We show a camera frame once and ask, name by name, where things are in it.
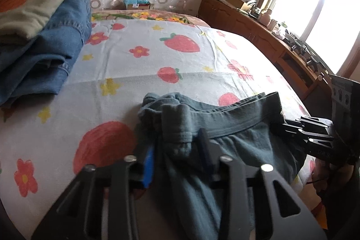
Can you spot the bright window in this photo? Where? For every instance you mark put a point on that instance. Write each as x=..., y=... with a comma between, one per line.
x=315, y=3

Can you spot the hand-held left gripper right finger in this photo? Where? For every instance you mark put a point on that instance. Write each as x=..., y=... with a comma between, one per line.
x=204, y=145

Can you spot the folded grey garment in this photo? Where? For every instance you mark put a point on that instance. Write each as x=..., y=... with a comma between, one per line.
x=31, y=9

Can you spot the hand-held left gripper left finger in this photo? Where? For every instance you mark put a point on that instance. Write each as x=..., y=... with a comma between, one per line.
x=149, y=167

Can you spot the folded blue jeans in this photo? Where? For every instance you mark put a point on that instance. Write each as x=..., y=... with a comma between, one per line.
x=56, y=40

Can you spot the person's right hand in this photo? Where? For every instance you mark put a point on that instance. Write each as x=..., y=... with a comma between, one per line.
x=341, y=179

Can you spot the clutter of small cabinet items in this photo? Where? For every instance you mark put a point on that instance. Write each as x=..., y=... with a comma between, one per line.
x=284, y=32

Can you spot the wooden side cabinet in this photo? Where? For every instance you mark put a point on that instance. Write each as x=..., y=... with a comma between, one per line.
x=253, y=34

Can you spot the pink floral blanket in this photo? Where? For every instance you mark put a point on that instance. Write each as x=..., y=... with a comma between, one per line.
x=157, y=16

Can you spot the white strawberry print sheet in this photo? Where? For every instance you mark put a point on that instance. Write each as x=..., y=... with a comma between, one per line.
x=146, y=71

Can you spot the open cardboard box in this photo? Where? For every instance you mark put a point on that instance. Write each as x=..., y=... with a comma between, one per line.
x=234, y=1

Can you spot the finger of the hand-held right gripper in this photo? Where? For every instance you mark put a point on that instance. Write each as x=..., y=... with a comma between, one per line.
x=306, y=123
x=298, y=138

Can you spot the teal grey pants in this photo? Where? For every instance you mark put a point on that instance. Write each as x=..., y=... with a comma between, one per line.
x=242, y=144

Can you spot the small cardboard box blue packs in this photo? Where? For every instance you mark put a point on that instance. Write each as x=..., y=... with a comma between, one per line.
x=139, y=3

